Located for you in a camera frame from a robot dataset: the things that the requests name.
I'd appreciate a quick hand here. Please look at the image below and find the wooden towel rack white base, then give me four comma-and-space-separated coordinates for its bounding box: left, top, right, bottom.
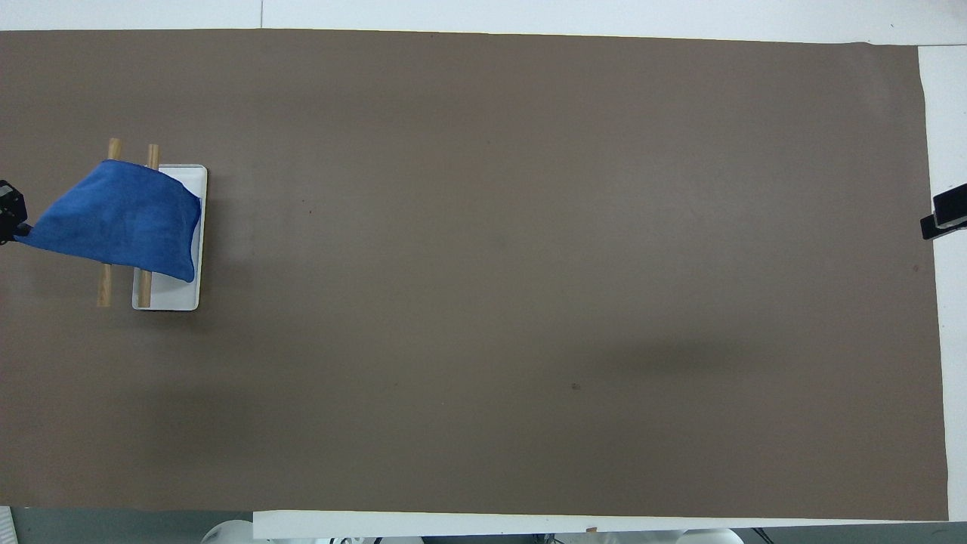
97, 138, 209, 311

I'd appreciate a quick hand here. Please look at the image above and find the blue towel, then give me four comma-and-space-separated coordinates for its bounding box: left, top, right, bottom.
14, 159, 202, 283

